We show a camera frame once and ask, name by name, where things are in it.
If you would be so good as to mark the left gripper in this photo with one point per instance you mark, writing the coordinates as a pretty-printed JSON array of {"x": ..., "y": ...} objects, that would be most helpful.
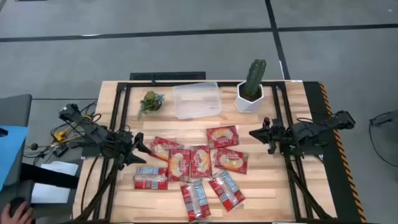
[{"x": 124, "y": 147}]

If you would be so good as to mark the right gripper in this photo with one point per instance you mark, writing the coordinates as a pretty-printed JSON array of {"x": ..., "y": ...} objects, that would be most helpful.
[{"x": 280, "y": 135}]

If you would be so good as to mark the red popcorn bag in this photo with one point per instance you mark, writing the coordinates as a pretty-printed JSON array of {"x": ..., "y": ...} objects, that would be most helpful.
[
  {"x": 195, "y": 200},
  {"x": 150, "y": 178},
  {"x": 162, "y": 147},
  {"x": 200, "y": 161},
  {"x": 178, "y": 165},
  {"x": 222, "y": 136},
  {"x": 231, "y": 160},
  {"x": 227, "y": 190}
]

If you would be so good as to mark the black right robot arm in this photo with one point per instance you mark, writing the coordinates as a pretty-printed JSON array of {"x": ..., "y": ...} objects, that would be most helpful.
[{"x": 311, "y": 129}]

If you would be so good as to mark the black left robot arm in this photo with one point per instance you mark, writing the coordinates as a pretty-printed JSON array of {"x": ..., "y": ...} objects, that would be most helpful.
[{"x": 93, "y": 130}]

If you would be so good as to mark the white hexagonal plant pot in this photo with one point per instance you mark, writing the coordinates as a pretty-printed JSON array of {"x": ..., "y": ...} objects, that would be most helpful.
[{"x": 248, "y": 105}]

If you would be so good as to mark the succulent plant in dark pot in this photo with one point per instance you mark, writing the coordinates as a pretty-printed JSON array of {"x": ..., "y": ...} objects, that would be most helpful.
[{"x": 150, "y": 102}]

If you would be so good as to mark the black power adapter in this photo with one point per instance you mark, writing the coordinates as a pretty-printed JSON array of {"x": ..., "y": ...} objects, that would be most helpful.
[{"x": 60, "y": 151}]

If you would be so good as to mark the clear plastic bin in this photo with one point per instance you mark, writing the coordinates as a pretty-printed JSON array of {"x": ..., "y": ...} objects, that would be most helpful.
[{"x": 197, "y": 99}]

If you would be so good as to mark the black floor grille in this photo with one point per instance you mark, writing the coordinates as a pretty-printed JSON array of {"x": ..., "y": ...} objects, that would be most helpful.
[{"x": 168, "y": 76}]

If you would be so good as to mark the white paper sheets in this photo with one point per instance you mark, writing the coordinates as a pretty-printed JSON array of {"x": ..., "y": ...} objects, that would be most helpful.
[{"x": 53, "y": 193}]

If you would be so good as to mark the blue board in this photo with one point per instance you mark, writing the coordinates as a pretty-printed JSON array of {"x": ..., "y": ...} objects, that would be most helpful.
[{"x": 12, "y": 149}]

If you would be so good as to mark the black computer mouse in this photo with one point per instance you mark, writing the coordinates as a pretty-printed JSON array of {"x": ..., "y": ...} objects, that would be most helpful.
[{"x": 15, "y": 203}]

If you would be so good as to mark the person's hand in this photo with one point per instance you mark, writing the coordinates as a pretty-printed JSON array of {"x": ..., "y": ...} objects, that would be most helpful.
[{"x": 21, "y": 216}]

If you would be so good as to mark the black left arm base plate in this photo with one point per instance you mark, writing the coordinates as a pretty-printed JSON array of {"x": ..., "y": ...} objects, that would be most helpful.
[{"x": 90, "y": 152}]

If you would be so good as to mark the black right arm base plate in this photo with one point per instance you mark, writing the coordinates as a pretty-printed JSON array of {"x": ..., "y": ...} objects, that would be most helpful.
[{"x": 317, "y": 151}]

